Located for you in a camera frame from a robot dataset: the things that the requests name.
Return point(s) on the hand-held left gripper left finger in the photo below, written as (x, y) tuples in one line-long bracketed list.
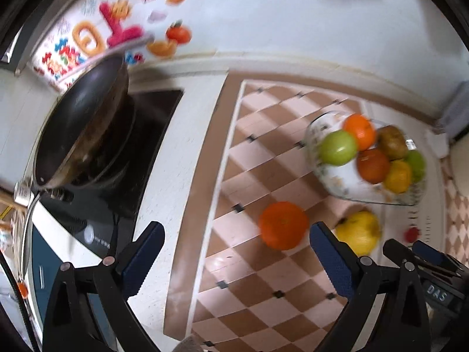
[(143, 253)]

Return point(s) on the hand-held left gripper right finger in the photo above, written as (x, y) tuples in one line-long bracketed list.
[(329, 260)]

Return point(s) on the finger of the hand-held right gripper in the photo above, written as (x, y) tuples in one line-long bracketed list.
[(399, 251), (432, 256)]

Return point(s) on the light yellow fruit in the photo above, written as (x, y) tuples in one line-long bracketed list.
[(359, 231)]

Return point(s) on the orange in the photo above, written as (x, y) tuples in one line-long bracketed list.
[(360, 131), (283, 225)]

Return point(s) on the dark yellow fruit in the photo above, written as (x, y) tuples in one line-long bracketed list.
[(398, 176)]

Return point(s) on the patterned oval plate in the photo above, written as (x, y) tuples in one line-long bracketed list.
[(348, 185)]

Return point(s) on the green apple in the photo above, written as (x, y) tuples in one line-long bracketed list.
[(338, 147), (417, 165)]

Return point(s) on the dark red orange fruit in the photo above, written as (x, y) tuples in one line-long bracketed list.
[(373, 166)]

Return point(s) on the brown round fruit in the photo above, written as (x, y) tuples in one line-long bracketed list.
[(392, 142)]

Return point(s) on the small red cherry tomato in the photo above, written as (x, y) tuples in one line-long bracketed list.
[(412, 234)]

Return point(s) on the checkered table mat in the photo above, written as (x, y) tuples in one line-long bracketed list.
[(256, 176)]

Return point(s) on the small white cup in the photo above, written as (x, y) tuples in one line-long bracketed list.
[(23, 193)]

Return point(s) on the black glass gas stove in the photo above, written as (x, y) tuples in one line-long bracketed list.
[(154, 113)]

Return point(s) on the black frying pan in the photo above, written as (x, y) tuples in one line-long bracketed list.
[(80, 110)]

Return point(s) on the black range hood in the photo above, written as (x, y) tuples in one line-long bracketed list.
[(22, 7)]

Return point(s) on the gold ingot wall sticker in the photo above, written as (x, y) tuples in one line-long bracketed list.
[(162, 48)]

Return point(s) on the colourful letter wall sticker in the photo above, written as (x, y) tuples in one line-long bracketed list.
[(86, 38)]

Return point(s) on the persimmon wall sticker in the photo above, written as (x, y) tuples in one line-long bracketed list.
[(178, 33)]

